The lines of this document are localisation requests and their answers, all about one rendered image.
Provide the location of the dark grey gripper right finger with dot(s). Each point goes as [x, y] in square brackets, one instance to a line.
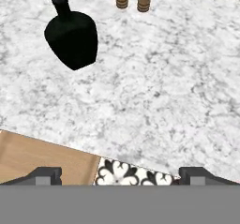
[193, 175]

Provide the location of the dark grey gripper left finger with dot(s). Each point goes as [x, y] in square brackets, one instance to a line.
[47, 175]

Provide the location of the light wooden cupboard front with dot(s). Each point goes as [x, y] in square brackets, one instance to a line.
[37, 156]

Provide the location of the black glass bottle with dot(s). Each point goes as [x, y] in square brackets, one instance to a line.
[72, 40]

